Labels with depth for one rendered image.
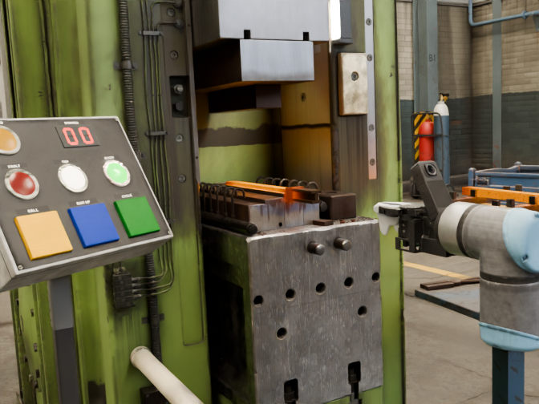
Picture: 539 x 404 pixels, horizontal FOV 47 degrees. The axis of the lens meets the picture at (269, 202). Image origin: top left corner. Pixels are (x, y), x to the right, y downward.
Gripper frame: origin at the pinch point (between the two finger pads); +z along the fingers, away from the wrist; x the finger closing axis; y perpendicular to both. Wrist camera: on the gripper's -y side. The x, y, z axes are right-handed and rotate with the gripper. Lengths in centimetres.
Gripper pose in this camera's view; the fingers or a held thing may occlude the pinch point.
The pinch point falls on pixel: (379, 204)
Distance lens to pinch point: 123.7
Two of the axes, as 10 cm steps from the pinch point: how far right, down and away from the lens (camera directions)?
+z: -4.9, -0.9, 8.7
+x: 8.7, -1.0, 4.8
